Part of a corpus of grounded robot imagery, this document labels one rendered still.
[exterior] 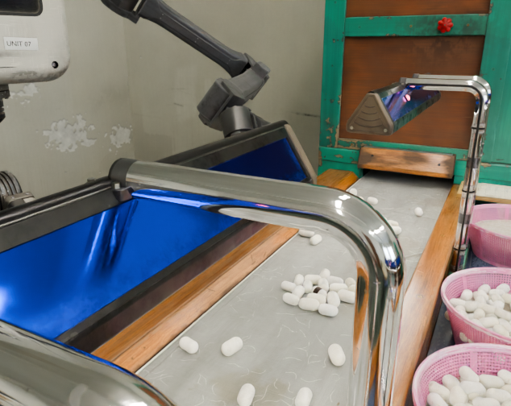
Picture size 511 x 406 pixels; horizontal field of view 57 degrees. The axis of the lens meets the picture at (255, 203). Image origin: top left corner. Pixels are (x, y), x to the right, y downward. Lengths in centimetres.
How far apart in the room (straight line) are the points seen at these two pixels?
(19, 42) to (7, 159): 185
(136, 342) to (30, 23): 61
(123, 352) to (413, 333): 44
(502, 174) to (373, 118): 85
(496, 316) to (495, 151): 77
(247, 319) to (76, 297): 60
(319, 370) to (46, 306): 54
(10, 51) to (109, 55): 227
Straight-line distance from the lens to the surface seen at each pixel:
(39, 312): 24
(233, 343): 74
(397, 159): 159
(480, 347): 79
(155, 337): 77
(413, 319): 82
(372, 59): 164
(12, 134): 282
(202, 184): 25
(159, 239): 29
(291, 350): 76
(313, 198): 22
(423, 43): 161
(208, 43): 129
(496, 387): 78
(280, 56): 269
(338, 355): 72
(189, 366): 73
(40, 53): 102
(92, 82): 314
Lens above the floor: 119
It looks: 19 degrees down
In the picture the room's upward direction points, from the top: straight up
